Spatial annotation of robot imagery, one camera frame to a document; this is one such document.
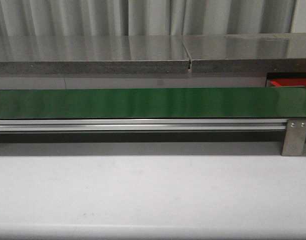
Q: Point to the green conveyor belt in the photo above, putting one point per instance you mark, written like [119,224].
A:
[125,103]

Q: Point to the aluminium conveyor frame rail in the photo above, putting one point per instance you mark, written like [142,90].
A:
[172,124]

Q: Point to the white pleated curtain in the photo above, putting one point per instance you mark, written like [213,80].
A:
[144,17]

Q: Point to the grey stone counter slab left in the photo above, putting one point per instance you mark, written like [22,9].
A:
[92,55]

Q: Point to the red plastic tray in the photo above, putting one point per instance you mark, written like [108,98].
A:
[287,82]

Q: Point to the grey stone counter slab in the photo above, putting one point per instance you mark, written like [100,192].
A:
[92,55]
[247,53]

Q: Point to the grey stone counter slab right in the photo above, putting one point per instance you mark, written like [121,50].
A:
[247,53]

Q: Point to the steel conveyor support bracket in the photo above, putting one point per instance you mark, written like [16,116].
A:
[295,137]

